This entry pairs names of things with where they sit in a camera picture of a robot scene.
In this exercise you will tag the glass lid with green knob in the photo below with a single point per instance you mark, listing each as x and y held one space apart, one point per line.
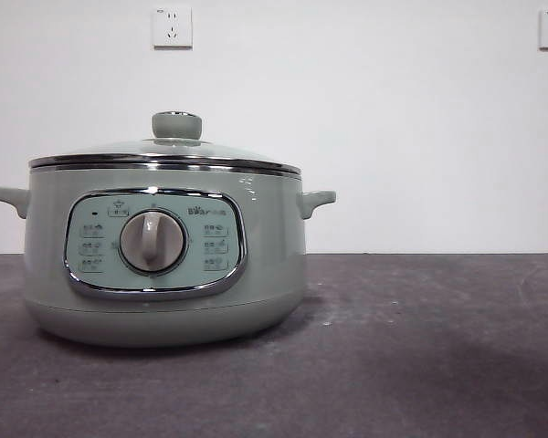
175 124

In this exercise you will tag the pale green electric cooking pot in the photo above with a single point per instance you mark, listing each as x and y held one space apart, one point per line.
265 255

